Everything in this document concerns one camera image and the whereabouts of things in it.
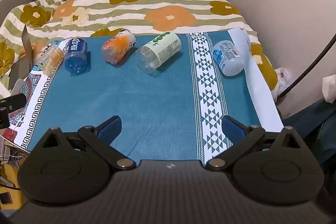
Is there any blue label plastic bottle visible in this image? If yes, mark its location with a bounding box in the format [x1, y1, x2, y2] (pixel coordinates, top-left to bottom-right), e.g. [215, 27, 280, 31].
[63, 37, 88, 74]

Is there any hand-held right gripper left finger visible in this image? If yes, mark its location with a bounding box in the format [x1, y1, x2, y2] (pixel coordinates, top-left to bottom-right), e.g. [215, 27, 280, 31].
[33, 115, 137, 170]

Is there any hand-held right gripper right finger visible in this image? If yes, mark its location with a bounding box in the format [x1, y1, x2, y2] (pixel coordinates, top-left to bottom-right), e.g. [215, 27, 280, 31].
[205, 115, 305, 172]

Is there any pale blue label plastic cup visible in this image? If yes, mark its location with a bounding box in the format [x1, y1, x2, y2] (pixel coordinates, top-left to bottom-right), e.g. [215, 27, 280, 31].
[211, 39, 245, 76]

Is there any clear plastic bag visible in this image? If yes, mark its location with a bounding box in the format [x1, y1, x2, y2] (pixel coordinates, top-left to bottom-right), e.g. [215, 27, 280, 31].
[271, 67, 292, 102]

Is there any teal patterned tablecloth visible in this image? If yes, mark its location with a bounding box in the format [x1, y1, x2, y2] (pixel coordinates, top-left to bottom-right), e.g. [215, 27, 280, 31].
[4, 29, 284, 161]

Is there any floral striped blanket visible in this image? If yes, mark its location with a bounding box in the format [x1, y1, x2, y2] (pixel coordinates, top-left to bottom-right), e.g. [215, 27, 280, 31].
[0, 0, 279, 99]

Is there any orange label plastic cup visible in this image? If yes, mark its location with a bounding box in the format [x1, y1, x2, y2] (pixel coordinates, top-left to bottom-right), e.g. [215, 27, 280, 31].
[101, 28, 137, 65]

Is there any black curved cable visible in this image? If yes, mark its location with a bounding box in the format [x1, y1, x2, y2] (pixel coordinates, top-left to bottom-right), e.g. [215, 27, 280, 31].
[279, 34, 336, 98]

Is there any clear cup with green label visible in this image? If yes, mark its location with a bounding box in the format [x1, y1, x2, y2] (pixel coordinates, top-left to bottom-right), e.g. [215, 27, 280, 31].
[138, 31, 182, 75]

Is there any yellow box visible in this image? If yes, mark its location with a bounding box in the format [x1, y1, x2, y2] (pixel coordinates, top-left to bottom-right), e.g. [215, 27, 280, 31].
[0, 163, 27, 210]

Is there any dark blue cloth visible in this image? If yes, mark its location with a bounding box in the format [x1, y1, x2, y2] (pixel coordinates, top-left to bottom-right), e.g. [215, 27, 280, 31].
[282, 98, 336, 172]

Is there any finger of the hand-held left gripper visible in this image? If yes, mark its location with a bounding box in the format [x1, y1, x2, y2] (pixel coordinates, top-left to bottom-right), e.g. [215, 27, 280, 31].
[0, 93, 28, 129]

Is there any white tissue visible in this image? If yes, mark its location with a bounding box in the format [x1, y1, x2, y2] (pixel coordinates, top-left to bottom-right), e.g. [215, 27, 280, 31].
[321, 74, 336, 103]

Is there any grey laptop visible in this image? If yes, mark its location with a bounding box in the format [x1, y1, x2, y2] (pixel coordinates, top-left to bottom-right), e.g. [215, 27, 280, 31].
[8, 25, 36, 90]

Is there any clear cup with yellow label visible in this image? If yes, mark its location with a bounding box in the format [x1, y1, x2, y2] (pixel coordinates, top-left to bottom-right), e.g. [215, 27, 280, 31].
[34, 43, 65, 76]

